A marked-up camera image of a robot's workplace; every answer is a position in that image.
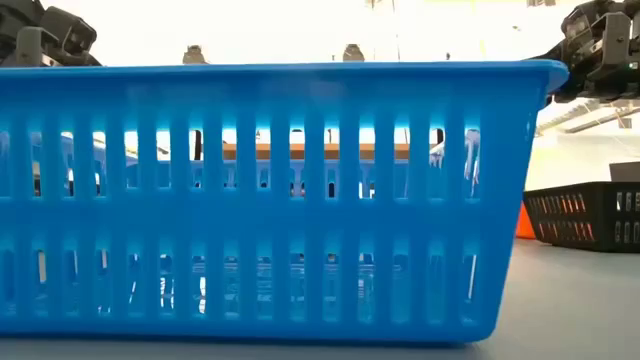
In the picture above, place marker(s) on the left wrist camera grey mount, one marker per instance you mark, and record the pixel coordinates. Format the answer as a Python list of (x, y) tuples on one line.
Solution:
[(35, 47)]

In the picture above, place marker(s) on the dark computer monitor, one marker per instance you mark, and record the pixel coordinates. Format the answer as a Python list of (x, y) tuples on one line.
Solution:
[(625, 172)]

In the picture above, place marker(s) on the black slotted plastic basket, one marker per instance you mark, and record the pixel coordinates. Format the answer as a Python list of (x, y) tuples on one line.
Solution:
[(600, 235)]

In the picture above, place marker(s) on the blue slotted plastic basket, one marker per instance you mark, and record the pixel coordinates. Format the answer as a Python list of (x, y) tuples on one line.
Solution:
[(300, 215)]

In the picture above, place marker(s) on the wooden shelf with black legs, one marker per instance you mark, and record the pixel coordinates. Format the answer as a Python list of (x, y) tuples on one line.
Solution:
[(297, 151)]

